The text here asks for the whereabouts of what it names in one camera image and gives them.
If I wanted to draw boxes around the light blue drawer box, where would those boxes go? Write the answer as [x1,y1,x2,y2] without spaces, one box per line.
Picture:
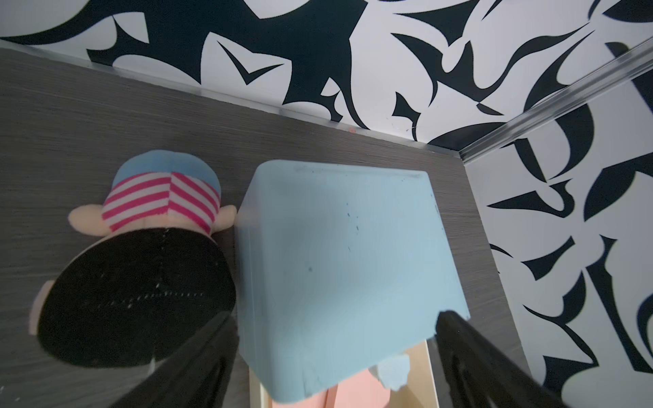
[235,160,470,404]

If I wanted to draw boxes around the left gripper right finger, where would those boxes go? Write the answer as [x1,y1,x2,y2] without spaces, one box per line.
[435,310,566,408]

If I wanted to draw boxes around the pink sticky note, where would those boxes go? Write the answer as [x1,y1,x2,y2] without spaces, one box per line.
[265,369,391,408]

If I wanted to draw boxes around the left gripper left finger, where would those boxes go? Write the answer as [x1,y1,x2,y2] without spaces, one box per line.
[113,313,239,408]

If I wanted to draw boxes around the plush doll black hair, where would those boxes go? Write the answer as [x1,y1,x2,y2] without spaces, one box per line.
[29,150,236,368]

